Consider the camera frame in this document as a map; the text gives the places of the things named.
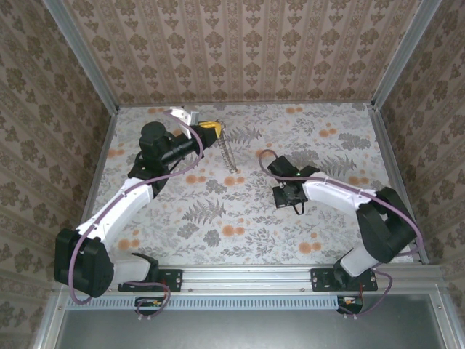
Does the chain of metal keyrings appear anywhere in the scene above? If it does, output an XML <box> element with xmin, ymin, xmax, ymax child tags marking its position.
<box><xmin>217</xmin><ymin>119</ymin><xmax>240</xmax><ymax>174</ymax></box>

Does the floral patterned table cover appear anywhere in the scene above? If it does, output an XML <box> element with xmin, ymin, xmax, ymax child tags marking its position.
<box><xmin>78</xmin><ymin>103</ymin><xmax>424</xmax><ymax>266</ymax></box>

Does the black connector box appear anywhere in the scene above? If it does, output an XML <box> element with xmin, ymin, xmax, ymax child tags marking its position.
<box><xmin>134</xmin><ymin>296</ymin><xmax>165</xmax><ymax>316</ymax></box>
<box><xmin>336</xmin><ymin>294</ymin><xmax>365</xmax><ymax>314</ymax></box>

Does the grey metal panel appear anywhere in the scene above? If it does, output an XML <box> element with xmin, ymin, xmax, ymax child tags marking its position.
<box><xmin>54</xmin><ymin>294</ymin><xmax>450</xmax><ymax>349</ymax></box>

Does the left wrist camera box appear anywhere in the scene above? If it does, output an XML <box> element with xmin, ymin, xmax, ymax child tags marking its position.
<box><xmin>170</xmin><ymin>106</ymin><xmax>201</xmax><ymax>127</ymax></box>

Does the aluminium table side rail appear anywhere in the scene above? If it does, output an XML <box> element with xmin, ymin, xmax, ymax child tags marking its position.
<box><xmin>68</xmin><ymin>108</ymin><xmax>119</xmax><ymax>266</ymax></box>
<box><xmin>368</xmin><ymin>103</ymin><xmax>430</xmax><ymax>265</ymax></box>

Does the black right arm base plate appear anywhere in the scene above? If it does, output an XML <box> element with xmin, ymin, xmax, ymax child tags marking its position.
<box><xmin>310</xmin><ymin>268</ymin><xmax>379</xmax><ymax>293</ymax></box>

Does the aluminium mounting rail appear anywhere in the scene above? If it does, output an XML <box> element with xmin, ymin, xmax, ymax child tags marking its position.
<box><xmin>52</xmin><ymin>264</ymin><xmax>446</xmax><ymax>296</ymax></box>

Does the aluminium frame post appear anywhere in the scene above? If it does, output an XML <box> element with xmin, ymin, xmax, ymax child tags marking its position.
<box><xmin>42</xmin><ymin>0</ymin><xmax>120</xmax><ymax>114</ymax></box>
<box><xmin>370</xmin><ymin>0</ymin><xmax>443</xmax><ymax>110</ymax></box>

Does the slotted grey cable duct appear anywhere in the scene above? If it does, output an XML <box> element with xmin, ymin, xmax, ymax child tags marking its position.
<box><xmin>67</xmin><ymin>294</ymin><xmax>364</xmax><ymax>310</ymax></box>

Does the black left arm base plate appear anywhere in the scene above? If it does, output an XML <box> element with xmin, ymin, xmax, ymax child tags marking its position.
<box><xmin>118</xmin><ymin>268</ymin><xmax>182</xmax><ymax>293</ymax></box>

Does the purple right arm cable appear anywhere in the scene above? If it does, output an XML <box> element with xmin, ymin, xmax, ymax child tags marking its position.
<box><xmin>258</xmin><ymin>148</ymin><xmax>425</xmax><ymax>321</ymax></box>

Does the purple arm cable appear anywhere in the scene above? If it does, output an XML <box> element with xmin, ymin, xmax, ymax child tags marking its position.
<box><xmin>258</xmin><ymin>148</ymin><xmax>425</xmax><ymax>321</ymax></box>
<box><xmin>68</xmin><ymin>110</ymin><xmax>204</xmax><ymax>323</ymax></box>

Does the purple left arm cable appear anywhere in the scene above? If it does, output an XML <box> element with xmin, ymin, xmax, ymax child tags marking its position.
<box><xmin>68</xmin><ymin>110</ymin><xmax>204</xmax><ymax>323</ymax></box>

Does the aluminium frame bar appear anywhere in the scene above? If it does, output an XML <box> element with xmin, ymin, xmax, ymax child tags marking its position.
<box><xmin>31</xmin><ymin>289</ymin><xmax>68</xmax><ymax>349</ymax></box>
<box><xmin>430</xmin><ymin>292</ymin><xmax>462</xmax><ymax>349</ymax></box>

